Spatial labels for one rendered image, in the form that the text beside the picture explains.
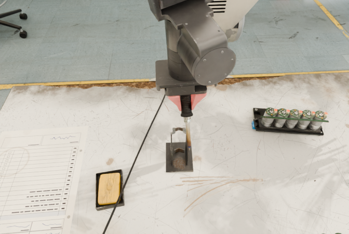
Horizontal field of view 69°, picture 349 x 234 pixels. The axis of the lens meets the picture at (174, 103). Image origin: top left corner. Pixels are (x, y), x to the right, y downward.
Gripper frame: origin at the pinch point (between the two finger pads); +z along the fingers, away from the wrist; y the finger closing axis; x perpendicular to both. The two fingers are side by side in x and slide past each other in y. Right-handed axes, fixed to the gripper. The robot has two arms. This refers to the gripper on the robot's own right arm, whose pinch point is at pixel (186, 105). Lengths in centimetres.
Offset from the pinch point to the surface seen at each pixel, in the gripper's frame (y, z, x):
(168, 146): -4.4, 13.4, -0.6
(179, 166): -2.2, 13.6, -5.8
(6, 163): -40.7, 12.2, -2.5
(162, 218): -6.3, 13.8, -16.3
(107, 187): -17.2, 12.0, -10.0
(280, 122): 22.4, 11.2, 2.1
